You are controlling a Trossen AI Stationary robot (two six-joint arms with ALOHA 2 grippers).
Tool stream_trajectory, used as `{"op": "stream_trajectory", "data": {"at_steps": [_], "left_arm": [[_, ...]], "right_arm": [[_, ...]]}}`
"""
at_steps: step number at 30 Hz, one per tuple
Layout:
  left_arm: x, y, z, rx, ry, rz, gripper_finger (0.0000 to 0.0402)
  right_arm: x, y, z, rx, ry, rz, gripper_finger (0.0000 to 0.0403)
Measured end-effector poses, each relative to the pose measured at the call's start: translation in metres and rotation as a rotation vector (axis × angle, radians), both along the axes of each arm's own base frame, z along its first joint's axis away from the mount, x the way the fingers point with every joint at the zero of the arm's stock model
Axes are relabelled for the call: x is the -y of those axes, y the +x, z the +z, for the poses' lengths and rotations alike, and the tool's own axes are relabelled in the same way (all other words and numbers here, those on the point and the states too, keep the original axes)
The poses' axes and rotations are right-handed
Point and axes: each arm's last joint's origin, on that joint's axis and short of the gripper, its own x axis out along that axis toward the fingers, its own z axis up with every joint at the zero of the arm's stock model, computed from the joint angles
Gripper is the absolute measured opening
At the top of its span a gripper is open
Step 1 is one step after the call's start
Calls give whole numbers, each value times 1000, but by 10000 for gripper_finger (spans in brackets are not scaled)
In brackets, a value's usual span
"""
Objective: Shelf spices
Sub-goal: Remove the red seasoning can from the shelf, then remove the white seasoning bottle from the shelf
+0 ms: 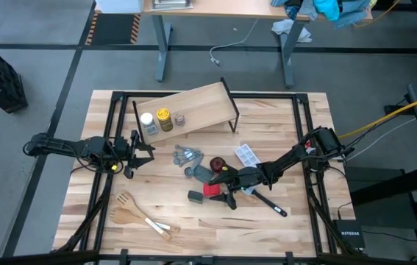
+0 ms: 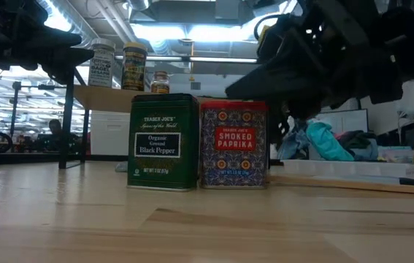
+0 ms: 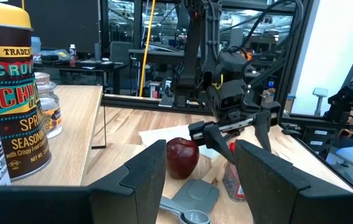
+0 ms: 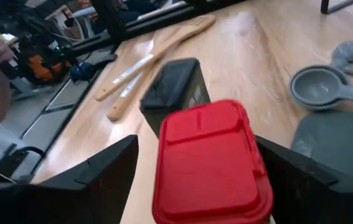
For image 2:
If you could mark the white storage bin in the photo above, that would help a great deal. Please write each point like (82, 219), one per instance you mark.
(110, 133)

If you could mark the wooden shelf with black legs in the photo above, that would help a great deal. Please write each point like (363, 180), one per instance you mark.
(100, 98)

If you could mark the yellow-lid spice jar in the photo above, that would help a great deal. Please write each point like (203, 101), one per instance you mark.
(134, 67)

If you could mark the black aluminium rig frame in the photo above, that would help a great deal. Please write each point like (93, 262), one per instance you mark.
(9, 159)

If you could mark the blue plaid cloth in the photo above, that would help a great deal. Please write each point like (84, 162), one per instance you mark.
(294, 144)

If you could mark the white-lid bagel sesame jar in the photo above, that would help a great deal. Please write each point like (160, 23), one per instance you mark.
(101, 65)

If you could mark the white ice cube tray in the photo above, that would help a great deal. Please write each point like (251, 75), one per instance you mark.
(352, 169)

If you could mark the small glass saffron jar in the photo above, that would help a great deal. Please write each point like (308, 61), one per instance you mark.
(160, 84)

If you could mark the grey measuring spoon set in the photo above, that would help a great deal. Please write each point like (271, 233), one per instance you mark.
(121, 167)

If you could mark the white cloth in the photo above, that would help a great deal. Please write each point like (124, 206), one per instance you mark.
(274, 151)

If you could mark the dark grey-blue cloth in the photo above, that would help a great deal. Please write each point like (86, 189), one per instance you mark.
(360, 146)

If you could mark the red smoked paprika tin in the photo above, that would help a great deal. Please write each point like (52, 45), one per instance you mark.
(234, 146)

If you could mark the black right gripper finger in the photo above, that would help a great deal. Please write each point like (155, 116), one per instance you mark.
(294, 87)
(287, 44)

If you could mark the person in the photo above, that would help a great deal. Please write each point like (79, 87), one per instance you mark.
(55, 126)

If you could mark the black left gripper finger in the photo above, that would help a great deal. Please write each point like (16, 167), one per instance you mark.
(53, 39)
(64, 62)

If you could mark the teal cloth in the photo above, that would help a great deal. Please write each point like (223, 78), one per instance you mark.
(329, 144)

